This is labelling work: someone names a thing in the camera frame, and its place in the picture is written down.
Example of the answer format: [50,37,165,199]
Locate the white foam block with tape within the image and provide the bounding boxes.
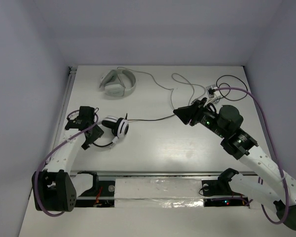
[114,178,204,208]

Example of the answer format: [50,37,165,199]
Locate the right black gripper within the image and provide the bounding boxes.
[173,97,227,139]

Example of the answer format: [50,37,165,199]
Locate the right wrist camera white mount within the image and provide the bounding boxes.
[205,84,222,103]

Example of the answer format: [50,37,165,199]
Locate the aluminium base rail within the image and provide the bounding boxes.
[71,170,259,178]

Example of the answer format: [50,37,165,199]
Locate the black headphone cable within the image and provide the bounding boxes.
[124,75,247,123]

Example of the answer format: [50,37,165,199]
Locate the black white headphones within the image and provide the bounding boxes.
[93,114,129,148]

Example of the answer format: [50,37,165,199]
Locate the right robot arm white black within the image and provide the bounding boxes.
[173,98,296,231]

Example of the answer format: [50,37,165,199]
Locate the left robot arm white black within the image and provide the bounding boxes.
[32,106,103,217]

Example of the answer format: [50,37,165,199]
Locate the grey white headphones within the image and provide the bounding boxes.
[99,69,137,97]

